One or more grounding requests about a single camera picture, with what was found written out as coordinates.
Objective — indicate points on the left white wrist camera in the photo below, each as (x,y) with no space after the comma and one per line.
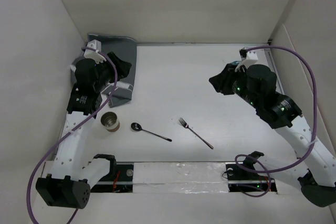
(91,53)

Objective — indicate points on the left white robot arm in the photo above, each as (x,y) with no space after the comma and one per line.
(70,180)

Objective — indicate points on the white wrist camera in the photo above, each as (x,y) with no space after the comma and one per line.
(91,53)
(248,57)

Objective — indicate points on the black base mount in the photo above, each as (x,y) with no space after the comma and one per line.
(242,181)
(120,182)

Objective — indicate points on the black spoon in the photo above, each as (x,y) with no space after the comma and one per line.
(138,128)

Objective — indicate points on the grey striped placemat cloth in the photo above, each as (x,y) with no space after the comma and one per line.
(125,49)

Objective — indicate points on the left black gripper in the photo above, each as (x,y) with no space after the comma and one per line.
(122,67)

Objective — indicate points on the steel cup with brown band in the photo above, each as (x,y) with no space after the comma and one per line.
(110,121)

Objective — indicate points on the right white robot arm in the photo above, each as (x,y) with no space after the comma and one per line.
(314,176)

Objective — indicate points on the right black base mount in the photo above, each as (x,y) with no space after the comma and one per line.
(242,181)

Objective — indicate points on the black fork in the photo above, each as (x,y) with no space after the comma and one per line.
(184,124)

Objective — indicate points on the teal scalloped plate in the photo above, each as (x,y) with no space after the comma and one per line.
(235,63)

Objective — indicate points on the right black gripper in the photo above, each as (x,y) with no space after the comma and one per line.
(221,82)

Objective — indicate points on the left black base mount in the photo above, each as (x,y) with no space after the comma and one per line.
(120,182)

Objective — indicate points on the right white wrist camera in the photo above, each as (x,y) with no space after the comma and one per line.
(248,57)

